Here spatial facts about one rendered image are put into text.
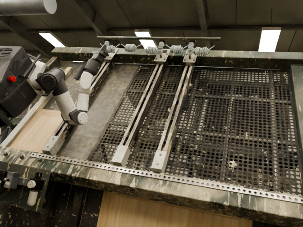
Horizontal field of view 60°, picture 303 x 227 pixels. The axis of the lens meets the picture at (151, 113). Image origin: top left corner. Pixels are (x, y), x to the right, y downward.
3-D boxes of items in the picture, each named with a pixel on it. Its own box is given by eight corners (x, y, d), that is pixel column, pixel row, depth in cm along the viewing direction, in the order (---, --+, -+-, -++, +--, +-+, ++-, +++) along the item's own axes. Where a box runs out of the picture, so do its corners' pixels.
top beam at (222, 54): (54, 60, 263) (50, 52, 257) (59, 55, 270) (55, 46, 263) (301, 70, 198) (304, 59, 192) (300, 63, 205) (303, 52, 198)
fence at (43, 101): (2, 149, 182) (-2, 146, 179) (68, 70, 246) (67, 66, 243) (7, 151, 181) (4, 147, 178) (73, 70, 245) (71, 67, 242)
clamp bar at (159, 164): (149, 174, 151) (142, 147, 135) (187, 60, 230) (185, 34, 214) (166, 177, 148) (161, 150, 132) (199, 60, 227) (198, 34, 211)
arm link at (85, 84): (92, 72, 162) (89, 93, 161) (91, 75, 171) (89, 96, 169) (81, 70, 161) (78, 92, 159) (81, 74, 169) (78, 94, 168)
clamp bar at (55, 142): (43, 156, 172) (26, 131, 156) (111, 57, 252) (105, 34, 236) (56, 158, 169) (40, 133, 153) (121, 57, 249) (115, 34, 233)
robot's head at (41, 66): (39, 71, 158) (46, 61, 163) (22, 64, 157) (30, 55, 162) (39, 78, 163) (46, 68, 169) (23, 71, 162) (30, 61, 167)
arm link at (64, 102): (76, 130, 153) (61, 95, 145) (63, 129, 161) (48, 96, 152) (90, 120, 161) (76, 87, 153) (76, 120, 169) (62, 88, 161)
